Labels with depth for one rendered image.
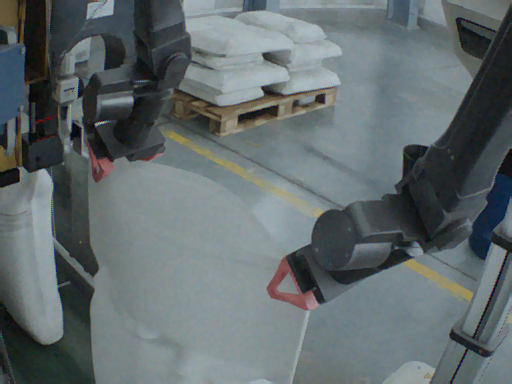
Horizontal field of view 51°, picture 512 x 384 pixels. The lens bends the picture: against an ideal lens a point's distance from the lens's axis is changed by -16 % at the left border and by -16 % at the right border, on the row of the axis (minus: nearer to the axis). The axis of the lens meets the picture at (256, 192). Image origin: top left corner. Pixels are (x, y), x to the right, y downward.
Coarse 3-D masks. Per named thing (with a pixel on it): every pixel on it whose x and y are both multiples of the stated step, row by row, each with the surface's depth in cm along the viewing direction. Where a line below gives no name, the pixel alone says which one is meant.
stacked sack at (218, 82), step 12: (192, 72) 378; (204, 72) 372; (216, 72) 370; (228, 72) 373; (240, 72) 378; (252, 72) 380; (264, 72) 386; (276, 72) 392; (192, 84) 379; (204, 84) 369; (216, 84) 365; (228, 84) 363; (240, 84) 370; (252, 84) 379; (264, 84) 387
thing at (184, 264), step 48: (96, 192) 100; (144, 192) 97; (192, 192) 94; (96, 240) 105; (144, 240) 81; (192, 240) 77; (240, 240) 89; (96, 288) 101; (144, 288) 85; (192, 288) 81; (240, 288) 79; (288, 288) 76; (96, 336) 103; (144, 336) 88; (192, 336) 85; (240, 336) 82; (288, 336) 79
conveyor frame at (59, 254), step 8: (56, 248) 178; (56, 256) 180; (64, 256) 175; (56, 264) 182; (64, 264) 176; (72, 264) 172; (64, 272) 178; (72, 272) 173; (80, 272) 169; (72, 280) 175; (80, 280) 170; (88, 280) 167; (80, 288) 172; (88, 288) 167; (88, 296) 169
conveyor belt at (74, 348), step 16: (64, 288) 167; (0, 304) 154; (64, 304) 160; (80, 304) 162; (0, 320) 147; (64, 320) 154; (80, 320) 156; (16, 336) 143; (64, 336) 148; (80, 336) 150; (16, 352) 137; (32, 352) 139; (48, 352) 141; (64, 352) 142; (80, 352) 144; (16, 368) 132; (32, 368) 134; (48, 368) 135; (64, 368) 137; (80, 368) 138
